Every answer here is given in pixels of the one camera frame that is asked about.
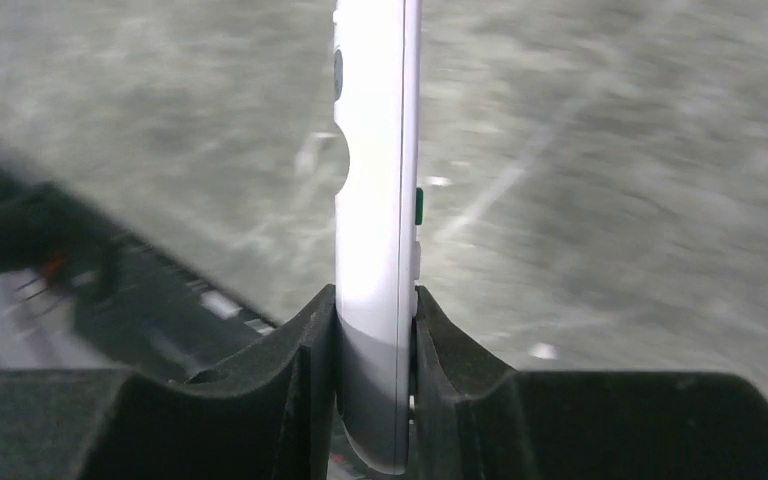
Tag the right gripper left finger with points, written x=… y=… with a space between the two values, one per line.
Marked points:
x=266 y=415

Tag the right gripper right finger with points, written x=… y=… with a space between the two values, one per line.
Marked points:
x=478 y=418

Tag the white remote control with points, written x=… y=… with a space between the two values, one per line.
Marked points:
x=377 y=211

